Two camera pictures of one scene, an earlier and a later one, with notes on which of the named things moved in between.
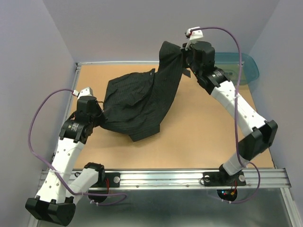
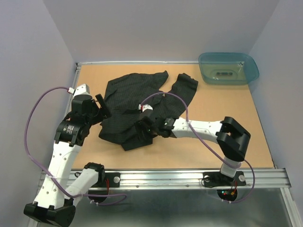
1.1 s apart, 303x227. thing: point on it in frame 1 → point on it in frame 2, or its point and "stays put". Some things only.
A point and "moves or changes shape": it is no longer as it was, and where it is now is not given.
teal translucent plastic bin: x=229 y=63 stays put
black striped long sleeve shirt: x=133 y=103 moves or changes shape
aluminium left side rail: x=77 y=66 stays put
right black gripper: x=191 y=49 → x=140 y=126
